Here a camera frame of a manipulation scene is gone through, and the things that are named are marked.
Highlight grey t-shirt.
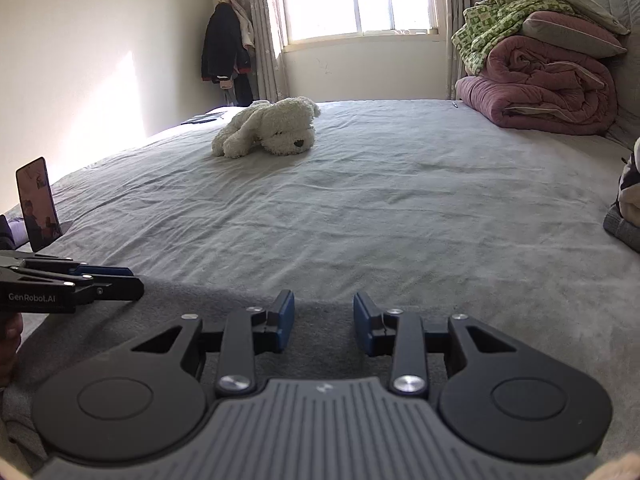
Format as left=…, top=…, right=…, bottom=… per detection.
left=0, top=276, right=453, bottom=461

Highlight dark notebook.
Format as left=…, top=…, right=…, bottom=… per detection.
left=181, top=110, right=223, bottom=126

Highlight grey quilted headboard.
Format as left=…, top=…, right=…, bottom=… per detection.
left=590, top=0, right=640, bottom=151

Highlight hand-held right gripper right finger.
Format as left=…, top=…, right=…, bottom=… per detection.
left=353, top=291, right=518, bottom=395

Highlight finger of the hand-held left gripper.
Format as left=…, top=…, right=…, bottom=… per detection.
left=30, top=272, right=146, bottom=302
left=25, top=258, right=135, bottom=277

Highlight hanging dark jackets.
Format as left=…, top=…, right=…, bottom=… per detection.
left=201, top=0, right=257, bottom=107

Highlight smartphone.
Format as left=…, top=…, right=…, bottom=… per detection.
left=15, top=156, right=63, bottom=253

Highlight person's left hand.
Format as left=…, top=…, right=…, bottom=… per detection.
left=0, top=312, right=24, bottom=388

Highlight grey bed sheet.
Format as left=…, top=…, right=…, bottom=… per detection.
left=0, top=99, right=640, bottom=461

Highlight pink folded quilt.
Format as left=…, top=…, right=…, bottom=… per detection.
left=455, top=35, right=618, bottom=136

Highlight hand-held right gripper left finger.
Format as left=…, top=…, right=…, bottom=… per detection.
left=131, top=289, right=296, bottom=395

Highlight white plush dog toy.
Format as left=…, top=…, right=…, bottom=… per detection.
left=211, top=96, right=321, bottom=159

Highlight stack of folded clothes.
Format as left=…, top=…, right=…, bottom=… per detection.
left=602, top=137, right=640, bottom=253

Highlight grey pink pillow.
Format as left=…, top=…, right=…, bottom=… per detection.
left=521, top=10, right=628, bottom=59

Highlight green patterned blanket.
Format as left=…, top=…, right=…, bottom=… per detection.
left=451, top=0, right=596, bottom=76

